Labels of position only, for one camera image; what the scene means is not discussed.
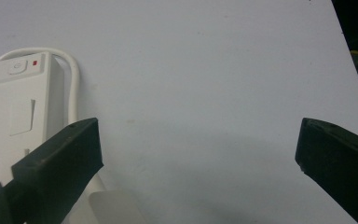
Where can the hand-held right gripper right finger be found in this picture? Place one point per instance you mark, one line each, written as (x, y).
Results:
(338, 161)

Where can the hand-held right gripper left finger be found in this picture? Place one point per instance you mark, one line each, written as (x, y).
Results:
(56, 161)

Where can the white power strip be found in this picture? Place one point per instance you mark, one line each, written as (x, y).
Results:
(18, 109)

